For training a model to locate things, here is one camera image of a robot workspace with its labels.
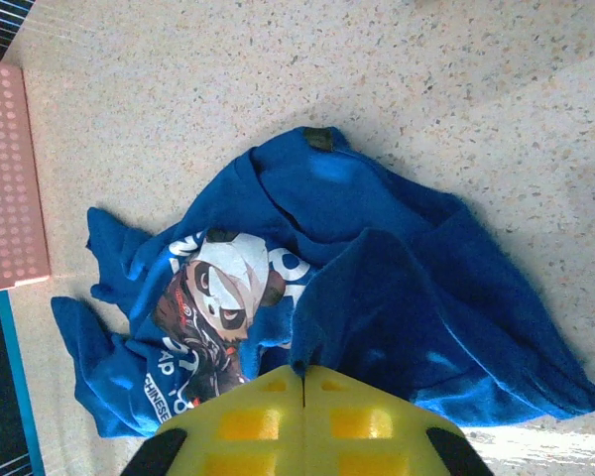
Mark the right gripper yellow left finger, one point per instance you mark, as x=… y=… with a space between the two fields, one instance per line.
x=248 y=446

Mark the blue table border strip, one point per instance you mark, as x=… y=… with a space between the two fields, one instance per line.
x=20 y=387

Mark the blue panda print t-shirt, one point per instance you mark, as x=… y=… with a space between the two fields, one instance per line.
x=377 y=297

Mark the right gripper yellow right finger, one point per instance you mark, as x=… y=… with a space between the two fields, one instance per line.
x=362 y=446

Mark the pink perforated plastic basket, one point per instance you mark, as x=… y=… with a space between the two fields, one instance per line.
x=5 y=173

